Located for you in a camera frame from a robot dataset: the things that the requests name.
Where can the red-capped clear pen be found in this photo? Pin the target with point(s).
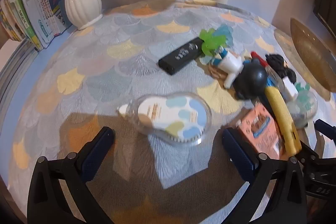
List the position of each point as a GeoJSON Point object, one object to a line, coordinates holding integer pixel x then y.
{"type": "Point", "coordinates": [258, 58]}

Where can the pink biscuit-shaped toy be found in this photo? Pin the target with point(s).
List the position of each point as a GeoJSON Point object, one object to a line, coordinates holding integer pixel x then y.
{"type": "Point", "coordinates": [216, 71]}

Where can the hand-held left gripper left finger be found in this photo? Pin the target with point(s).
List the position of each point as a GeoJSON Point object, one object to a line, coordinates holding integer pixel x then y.
{"type": "Point", "coordinates": [98, 150]}

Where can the black rectangular box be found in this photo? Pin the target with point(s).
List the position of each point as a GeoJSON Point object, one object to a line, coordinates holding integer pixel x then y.
{"type": "Point", "coordinates": [178, 54]}

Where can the blue translucent dinosaur toy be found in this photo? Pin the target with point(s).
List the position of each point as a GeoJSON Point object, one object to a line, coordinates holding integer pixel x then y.
{"type": "Point", "coordinates": [225, 32]}

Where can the blue and yellow rectangular box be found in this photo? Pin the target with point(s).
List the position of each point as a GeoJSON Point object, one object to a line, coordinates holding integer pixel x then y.
{"type": "Point", "coordinates": [282, 113]}

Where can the stack of flat books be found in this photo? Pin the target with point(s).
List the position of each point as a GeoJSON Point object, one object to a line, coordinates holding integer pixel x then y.
{"type": "Point", "coordinates": [15, 66]}

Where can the dark wall screen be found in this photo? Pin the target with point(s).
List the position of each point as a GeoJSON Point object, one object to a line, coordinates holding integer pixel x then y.
{"type": "Point", "coordinates": [328, 3]}

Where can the small black figurine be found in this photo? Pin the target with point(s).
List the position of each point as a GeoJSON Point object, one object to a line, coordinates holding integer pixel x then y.
{"type": "Point", "coordinates": [277, 64]}

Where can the row of upright books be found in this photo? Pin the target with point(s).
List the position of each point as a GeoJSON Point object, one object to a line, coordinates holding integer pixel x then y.
{"type": "Point", "coordinates": [34, 3]}

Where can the leaf pattern tablecloth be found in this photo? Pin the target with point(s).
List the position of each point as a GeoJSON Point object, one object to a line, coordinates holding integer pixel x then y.
{"type": "Point", "coordinates": [105, 69]}

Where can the cloud pattern hairbrush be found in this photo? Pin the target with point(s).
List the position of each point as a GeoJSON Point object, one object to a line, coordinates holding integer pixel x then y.
{"type": "Point", "coordinates": [168, 116]}

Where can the pink printed box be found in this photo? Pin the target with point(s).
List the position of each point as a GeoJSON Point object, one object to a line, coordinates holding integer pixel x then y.
{"type": "Point", "coordinates": [260, 129]}

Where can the black-headed white figurine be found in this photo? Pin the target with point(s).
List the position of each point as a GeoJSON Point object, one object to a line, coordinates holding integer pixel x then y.
{"type": "Point", "coordinates": [252, 79]}

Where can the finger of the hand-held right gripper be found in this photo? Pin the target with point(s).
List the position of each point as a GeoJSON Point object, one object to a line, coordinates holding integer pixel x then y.
{"type": "Point", "coordinates": [320, 174]}
{"type": "Point", "coordinates": [325, 128]}

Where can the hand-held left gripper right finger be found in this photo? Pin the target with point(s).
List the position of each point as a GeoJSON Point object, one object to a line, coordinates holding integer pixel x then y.
{"type": "Point", "coordinates": [237, 150]}

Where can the green translucent dinosaur toy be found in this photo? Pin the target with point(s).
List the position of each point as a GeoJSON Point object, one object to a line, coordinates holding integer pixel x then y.
{"type": "Point", "coordinates": [210, 43]}

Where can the amber ribbed glass bowl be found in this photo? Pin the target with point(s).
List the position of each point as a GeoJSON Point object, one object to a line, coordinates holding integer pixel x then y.
{"type": "Point", "coordinates": [309, 48]}

